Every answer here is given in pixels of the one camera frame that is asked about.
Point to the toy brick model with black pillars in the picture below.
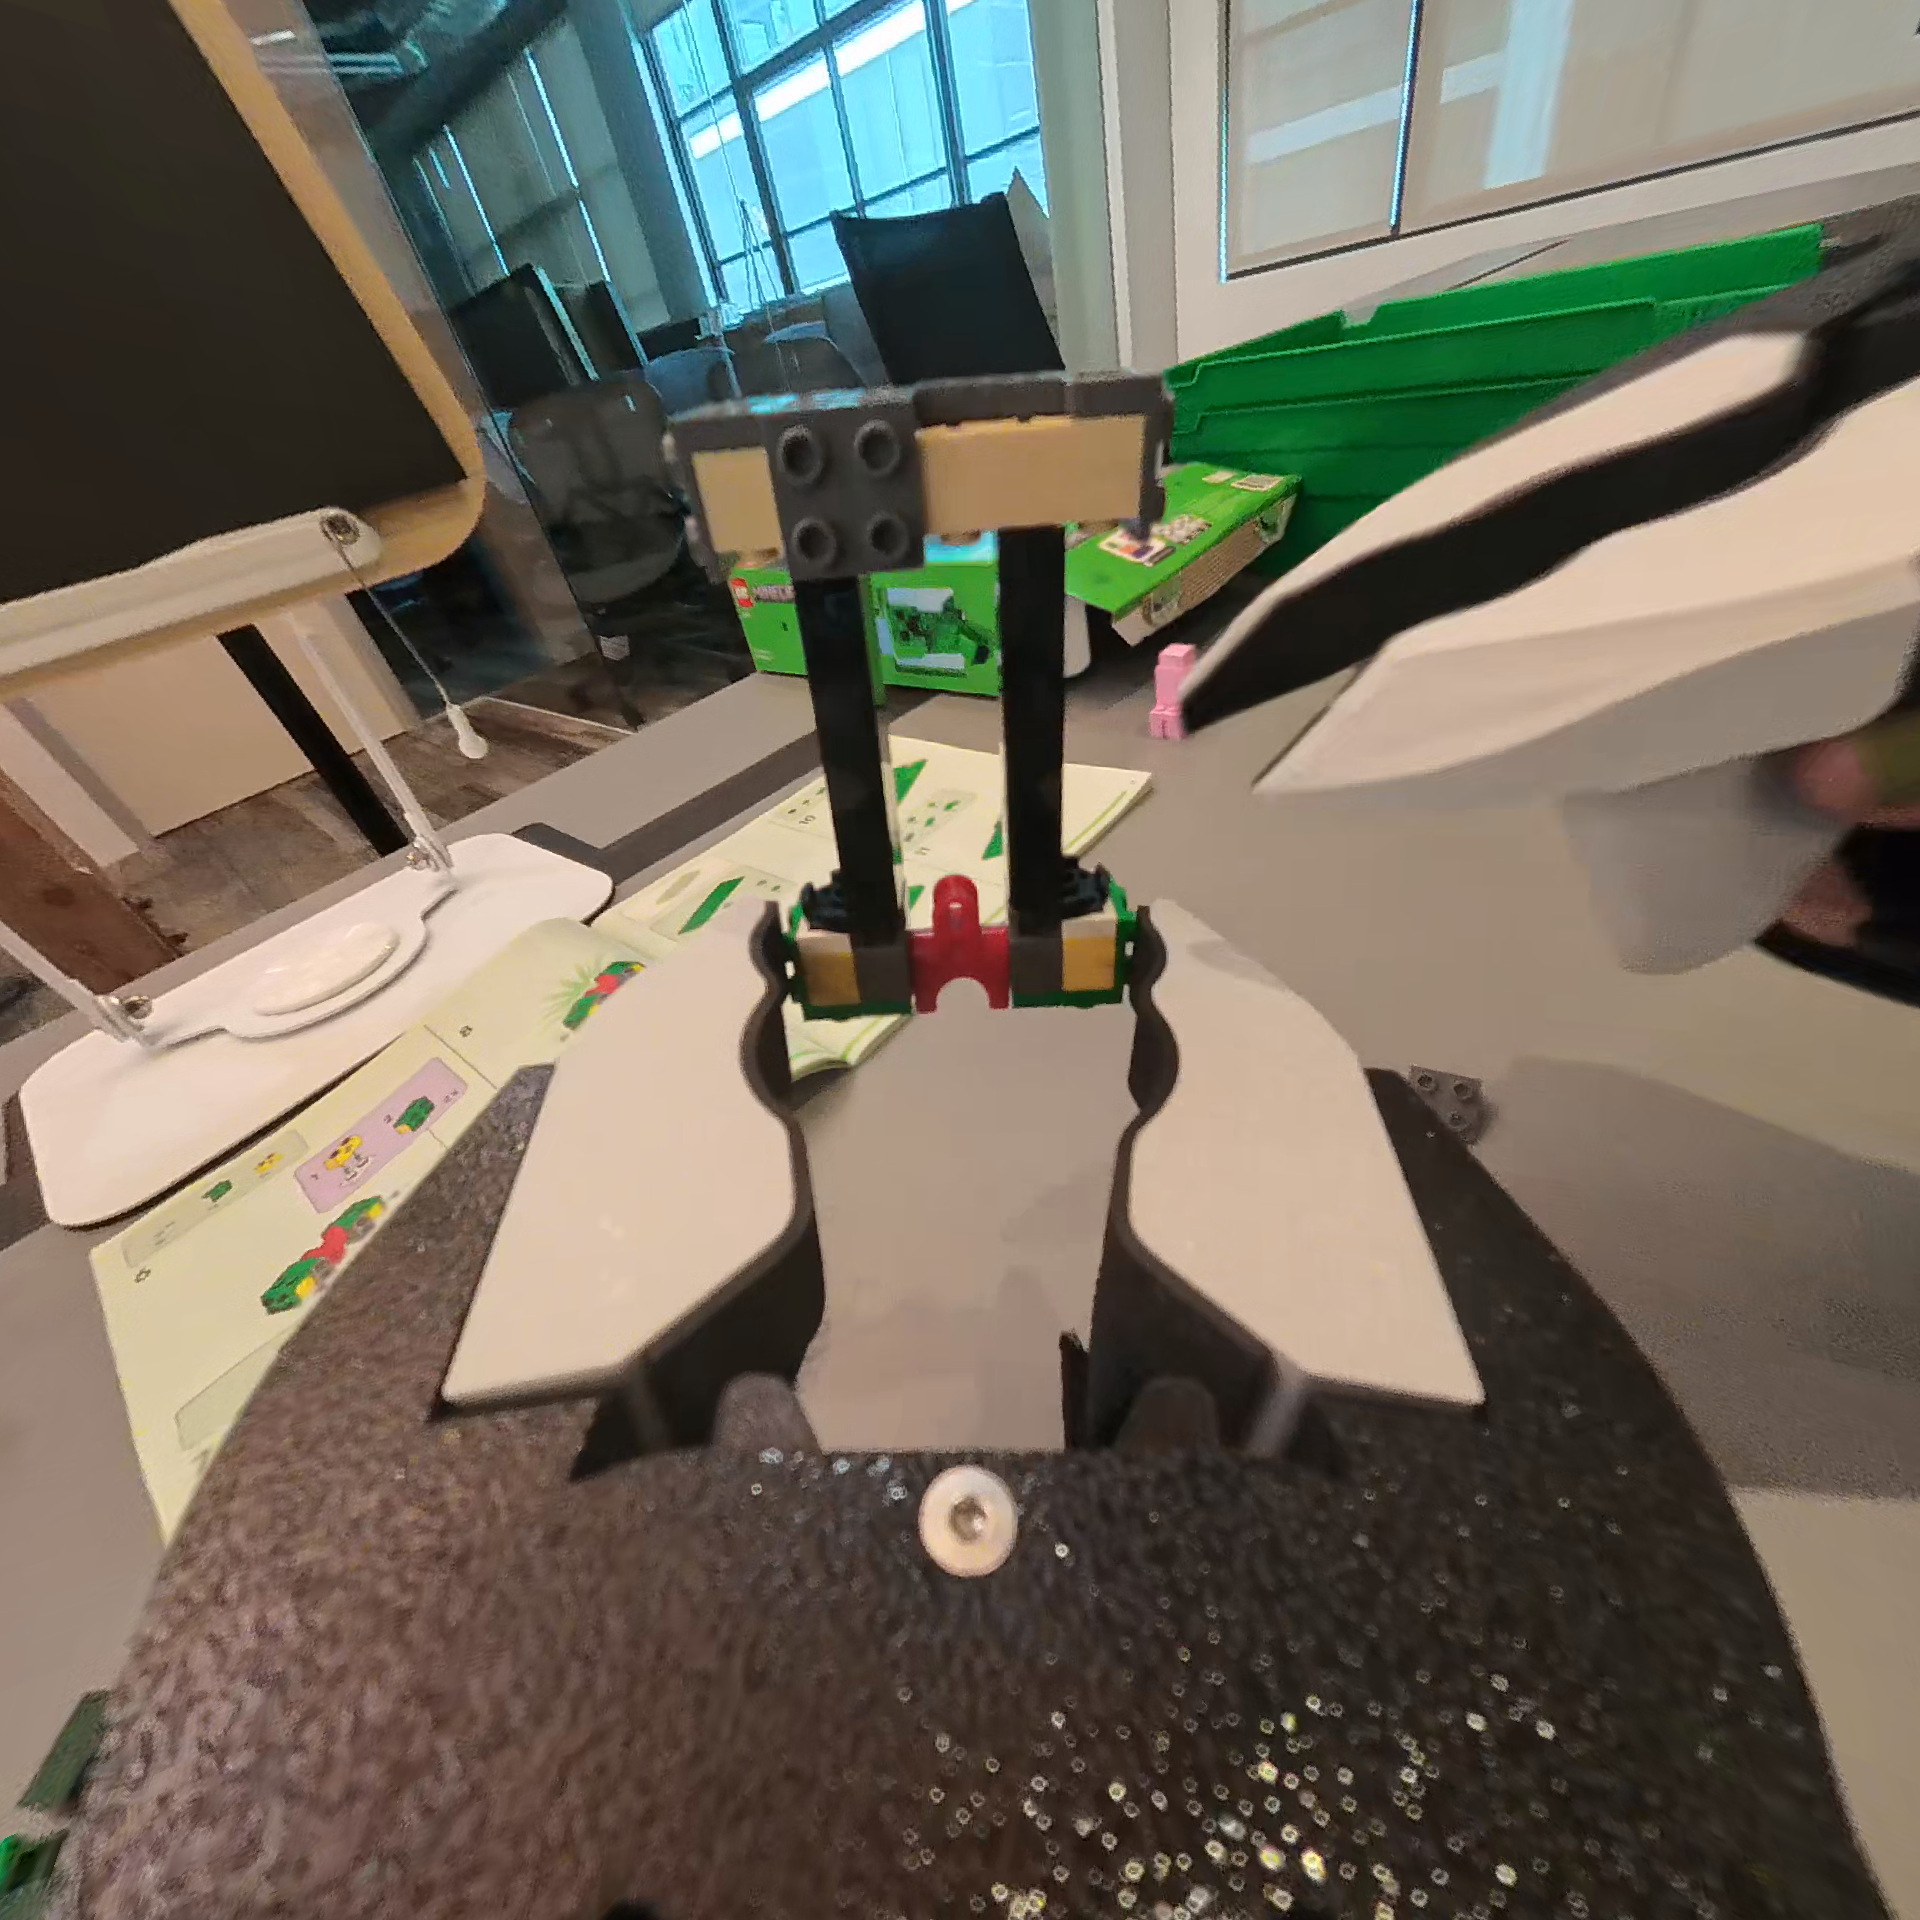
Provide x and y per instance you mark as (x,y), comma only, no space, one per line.
(848,751)

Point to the black office chair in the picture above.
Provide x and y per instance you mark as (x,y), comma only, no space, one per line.
(944,285)

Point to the pink toy pig figure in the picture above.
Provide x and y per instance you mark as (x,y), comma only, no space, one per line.
(1171,699)

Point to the person's right hand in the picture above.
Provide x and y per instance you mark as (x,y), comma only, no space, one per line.
(1853,780)

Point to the opened green cardboard box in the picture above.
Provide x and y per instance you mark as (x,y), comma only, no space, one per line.
(1200,540)

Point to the open brick instruction booklet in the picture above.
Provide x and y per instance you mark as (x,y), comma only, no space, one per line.
(451,1049)

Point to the grey mesh office chair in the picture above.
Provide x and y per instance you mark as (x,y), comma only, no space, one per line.
(600,495)

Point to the green brick plate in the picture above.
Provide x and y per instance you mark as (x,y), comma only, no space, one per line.
(62,1757)
(29,1875)

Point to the green plastic bin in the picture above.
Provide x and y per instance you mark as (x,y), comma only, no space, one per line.
(1424,390)

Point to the black panel with wooden rim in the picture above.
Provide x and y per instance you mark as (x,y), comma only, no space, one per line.
(182,300)

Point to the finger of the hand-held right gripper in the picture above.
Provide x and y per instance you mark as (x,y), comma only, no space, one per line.
(1529,480)
(1651,661)

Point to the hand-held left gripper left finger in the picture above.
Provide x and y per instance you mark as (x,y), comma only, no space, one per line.
(630,1184)

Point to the small dark grey brick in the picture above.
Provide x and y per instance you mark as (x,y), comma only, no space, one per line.
(1449,1102)

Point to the window with white blind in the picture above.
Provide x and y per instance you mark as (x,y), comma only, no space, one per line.
(1576,105)

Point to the green toy box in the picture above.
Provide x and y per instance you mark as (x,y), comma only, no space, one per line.
(937,629)

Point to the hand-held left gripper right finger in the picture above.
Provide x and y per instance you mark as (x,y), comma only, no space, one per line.
(1289,1200)

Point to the grey desk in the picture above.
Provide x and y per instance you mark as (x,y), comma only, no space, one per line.
(1723,1230)

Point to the white stand with flat base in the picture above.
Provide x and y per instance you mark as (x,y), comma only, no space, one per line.
(182,1095)

